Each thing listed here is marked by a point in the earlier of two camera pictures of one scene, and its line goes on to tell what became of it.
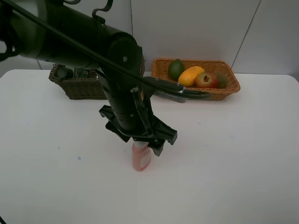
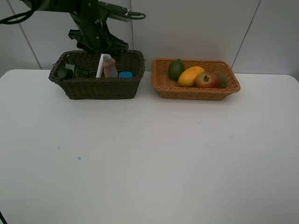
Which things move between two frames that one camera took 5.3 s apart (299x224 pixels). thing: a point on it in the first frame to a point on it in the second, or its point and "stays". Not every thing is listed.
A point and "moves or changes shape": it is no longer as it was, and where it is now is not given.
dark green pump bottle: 65,73 stays
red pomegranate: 206,80 stays
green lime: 175,68 stays
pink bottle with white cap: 141,153 moves or changes shape
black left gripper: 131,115 to 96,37
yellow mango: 187,76 stays
